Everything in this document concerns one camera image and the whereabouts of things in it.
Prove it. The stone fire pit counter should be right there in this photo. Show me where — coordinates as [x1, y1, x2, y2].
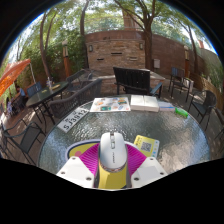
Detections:
[87, 69, 166, 96]

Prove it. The green wrapped pack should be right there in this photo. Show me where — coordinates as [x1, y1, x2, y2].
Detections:
[174, 107, 190, 119]

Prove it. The white computer mouse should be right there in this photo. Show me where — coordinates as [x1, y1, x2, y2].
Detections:
[98, 131, 129, 174]

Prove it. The yellow duck-shaped mouse pad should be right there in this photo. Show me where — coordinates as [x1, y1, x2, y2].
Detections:
[66, 139, 133, 190]

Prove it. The dark mesh patio chair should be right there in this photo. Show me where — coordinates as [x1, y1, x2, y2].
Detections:
[213, 108, 224, 141]
[187, 89, 218, 132]
[0, 119, 46, 165]

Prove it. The black slatted armchair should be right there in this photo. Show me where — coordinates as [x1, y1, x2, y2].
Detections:
[112, 66, 164, 100]

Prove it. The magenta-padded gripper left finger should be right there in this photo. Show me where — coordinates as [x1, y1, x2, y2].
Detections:
[55, 143, 101, 189]

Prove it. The blue chair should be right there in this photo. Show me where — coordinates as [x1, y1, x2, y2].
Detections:
[26, 82, 43, 98]

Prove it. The yellow square card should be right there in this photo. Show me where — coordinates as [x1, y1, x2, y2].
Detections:
[133, 134, 161, 159]

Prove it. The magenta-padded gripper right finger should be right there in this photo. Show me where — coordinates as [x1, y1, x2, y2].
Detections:
[125, 143, 169, 189]

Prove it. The grey wall utility box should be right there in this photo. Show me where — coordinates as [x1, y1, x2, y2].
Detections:
[152, 58, 161, 70]

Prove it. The black metal chair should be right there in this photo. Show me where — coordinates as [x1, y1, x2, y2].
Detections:
[168, 67, 193, 101]

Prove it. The dark patio table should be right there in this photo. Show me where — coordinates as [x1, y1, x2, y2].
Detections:
[25, 81, 70, 125]

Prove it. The white flat box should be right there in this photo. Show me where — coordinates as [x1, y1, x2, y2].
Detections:
[143, 95, 160, 113]
[129, 94, 145, 112]

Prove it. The white licence plate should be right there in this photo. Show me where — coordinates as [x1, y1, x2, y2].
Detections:
[56, 107, 90, 134]

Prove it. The colourful printed brochure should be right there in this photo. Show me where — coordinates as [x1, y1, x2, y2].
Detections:
[89, 96, 132, 114]

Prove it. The dark wicker chair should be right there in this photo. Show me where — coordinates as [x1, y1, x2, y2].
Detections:
[65, 68, 95, 90]
[48, 78, 103, 120]

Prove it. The orange patio umbrella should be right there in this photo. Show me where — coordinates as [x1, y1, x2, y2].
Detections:
[0, 58, 32, 98]

